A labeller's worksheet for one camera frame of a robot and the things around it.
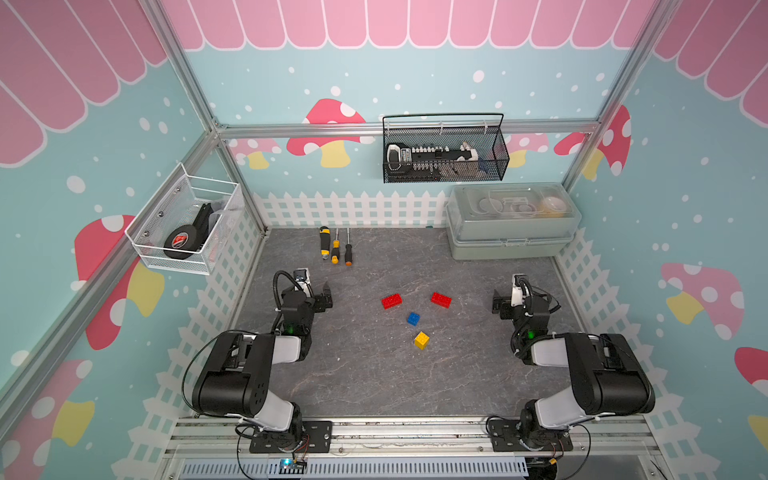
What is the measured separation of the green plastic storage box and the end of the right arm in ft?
0.73

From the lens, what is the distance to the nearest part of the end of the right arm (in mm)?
843

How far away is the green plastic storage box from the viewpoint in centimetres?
100
